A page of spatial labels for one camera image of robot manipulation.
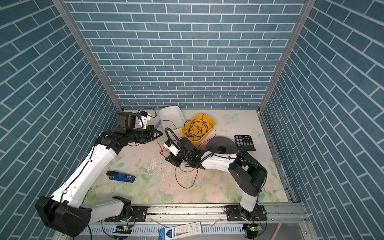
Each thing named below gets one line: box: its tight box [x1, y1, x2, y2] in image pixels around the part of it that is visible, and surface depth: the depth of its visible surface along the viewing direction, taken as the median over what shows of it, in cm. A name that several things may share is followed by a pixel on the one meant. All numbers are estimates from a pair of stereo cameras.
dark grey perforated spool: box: [206, 136, 238, 154], surface depth 96 cm
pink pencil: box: [270, 218, 283, 240], surface depth 71 cm
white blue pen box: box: [158, 221, 203, 240], surface depth 69 cm
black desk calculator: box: [234, 135, 256, 151], surface depth 101 cm
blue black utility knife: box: [106, 170, 136, 183], surface depth 84 cm
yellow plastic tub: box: [181, 113, 215, 145], surface depth 107 cm
